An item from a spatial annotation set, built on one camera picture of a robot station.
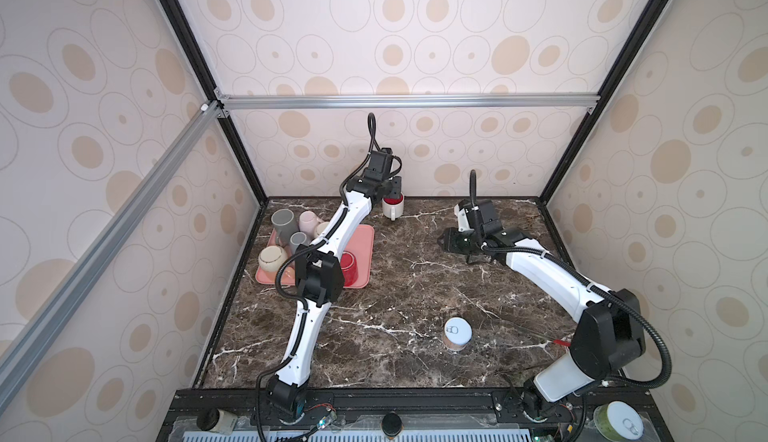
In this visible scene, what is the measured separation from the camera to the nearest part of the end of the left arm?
0.72 m

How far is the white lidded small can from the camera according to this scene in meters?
0.81

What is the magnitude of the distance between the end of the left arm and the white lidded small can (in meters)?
0.40
